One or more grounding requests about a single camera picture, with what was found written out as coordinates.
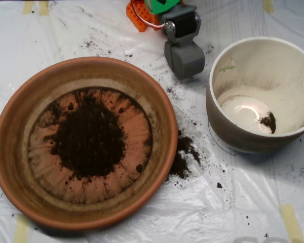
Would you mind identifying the white ceramic pot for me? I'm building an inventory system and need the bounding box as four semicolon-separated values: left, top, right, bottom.
205;36;304;154

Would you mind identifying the dark soil pile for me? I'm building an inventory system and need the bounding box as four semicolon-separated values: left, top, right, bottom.
44;90;129;181

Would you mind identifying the beige masking tape strip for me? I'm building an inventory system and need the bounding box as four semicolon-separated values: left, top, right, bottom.
38;0;50;16
279;204;304;243
13;214;30;243
262;0;275;14
22;0;35;15

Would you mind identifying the white plastic cover sheet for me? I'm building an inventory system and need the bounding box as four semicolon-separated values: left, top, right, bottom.
0;0;304;243

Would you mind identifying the spilled dark soil heap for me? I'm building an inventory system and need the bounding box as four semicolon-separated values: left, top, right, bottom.
164;129;202;183

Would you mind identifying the terracotta clay saucer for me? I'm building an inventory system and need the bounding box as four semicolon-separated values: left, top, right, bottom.
0;56;179;231

